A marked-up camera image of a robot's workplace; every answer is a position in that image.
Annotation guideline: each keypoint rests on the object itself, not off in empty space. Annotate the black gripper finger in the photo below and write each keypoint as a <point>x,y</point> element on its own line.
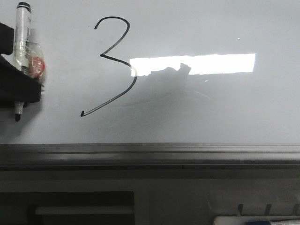
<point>14,84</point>

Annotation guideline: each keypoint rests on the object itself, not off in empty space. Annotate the white whiteboard surface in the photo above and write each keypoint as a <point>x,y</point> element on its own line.
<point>164,71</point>

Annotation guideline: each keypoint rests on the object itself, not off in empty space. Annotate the grey aluminium whiteboard frame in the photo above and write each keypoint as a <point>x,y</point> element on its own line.
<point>94,155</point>

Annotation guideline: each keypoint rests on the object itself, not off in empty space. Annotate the white black whiteboard marker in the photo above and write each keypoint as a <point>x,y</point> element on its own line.
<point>22,37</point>

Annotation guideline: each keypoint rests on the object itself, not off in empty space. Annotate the grey marker tray with hooks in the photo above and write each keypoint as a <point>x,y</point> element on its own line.
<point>239,206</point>

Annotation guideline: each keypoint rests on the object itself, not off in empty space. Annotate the red magnet taped to marker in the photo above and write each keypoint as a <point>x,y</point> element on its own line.
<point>37,65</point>

